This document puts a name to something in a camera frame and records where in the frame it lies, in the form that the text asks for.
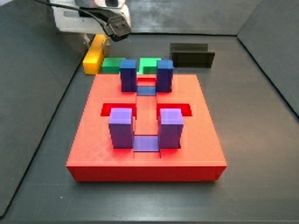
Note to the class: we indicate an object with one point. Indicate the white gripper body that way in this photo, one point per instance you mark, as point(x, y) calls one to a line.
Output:
point(74, 21)

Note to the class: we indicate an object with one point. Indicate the yellow rectangular block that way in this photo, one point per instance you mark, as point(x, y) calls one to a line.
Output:
point(95, 55)

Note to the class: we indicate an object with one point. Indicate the red insertion board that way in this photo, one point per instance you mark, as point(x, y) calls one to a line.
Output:
point(198, 160)

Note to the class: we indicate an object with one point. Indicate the green stepped block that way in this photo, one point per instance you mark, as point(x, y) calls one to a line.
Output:
point(114, 65)

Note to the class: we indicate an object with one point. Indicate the dark blue U-shaped block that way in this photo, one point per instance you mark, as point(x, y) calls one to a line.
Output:
point(148, 84)

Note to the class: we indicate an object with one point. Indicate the purple U-shaped block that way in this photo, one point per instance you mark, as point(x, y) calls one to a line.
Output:
point(148, 132)

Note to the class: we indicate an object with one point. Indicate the black angled bracket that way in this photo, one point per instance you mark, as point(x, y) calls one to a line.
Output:
point(191, 55)

